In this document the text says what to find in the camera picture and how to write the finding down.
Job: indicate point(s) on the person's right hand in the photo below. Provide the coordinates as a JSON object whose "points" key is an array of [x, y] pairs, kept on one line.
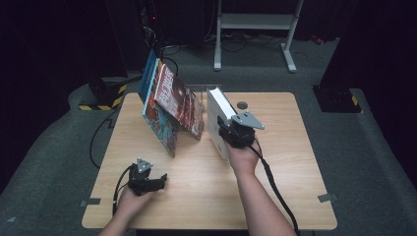
{"points": [[244, 160]]}

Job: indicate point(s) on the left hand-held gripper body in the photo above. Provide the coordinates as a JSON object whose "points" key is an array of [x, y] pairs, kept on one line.
{"points": [[141, 183]]}

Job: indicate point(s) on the person's left hand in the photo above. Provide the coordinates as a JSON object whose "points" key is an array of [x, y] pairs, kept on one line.
{"points": [[132, 206]]}

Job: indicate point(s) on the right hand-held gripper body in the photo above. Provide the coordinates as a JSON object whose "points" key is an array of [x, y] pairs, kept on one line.
{"points": [[241, 134]]}

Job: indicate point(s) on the light blue picture book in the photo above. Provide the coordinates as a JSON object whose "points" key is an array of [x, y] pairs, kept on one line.
{"points": [[162, 128]]}

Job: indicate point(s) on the black equipment rack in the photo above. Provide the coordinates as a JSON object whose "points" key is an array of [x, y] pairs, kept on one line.
{"points": [[131, 32]]}

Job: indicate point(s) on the dark blue picture book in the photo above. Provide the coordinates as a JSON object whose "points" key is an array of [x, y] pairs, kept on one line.
{"points": [[147, 73]]}

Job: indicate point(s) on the round table grommet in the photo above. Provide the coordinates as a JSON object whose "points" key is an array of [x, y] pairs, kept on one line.
{"points": [[242, 105]]}

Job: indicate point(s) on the black yellow striped stand base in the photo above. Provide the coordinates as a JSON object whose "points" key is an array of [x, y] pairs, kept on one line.
{"points": [[337, 100], [105, 95]]}

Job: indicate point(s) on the small red object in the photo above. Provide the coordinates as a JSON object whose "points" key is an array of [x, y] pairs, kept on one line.
{"points": [[317, 40]]}

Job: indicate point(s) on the small grey floor tape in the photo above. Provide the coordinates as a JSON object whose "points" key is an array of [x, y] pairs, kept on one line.
{"points": [[11, 219]]}

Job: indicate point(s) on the grey tape strip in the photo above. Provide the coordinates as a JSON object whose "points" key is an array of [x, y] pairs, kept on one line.
{"points": [[90, 202], [327, 197]]}

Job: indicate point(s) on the purple magazine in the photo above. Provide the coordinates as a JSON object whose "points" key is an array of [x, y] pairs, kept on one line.
{"points": [[180, 101]]}

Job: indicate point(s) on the white metal stand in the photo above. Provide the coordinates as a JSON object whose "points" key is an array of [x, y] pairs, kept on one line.
{"points": [[255, 21]]}

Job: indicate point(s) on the white book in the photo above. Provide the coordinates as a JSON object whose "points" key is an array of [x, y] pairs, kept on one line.
{"points": [[214, 114]]}

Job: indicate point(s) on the clear acrylic book holder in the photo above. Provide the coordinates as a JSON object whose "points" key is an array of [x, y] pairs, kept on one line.
{"points": [[204, 111]]}

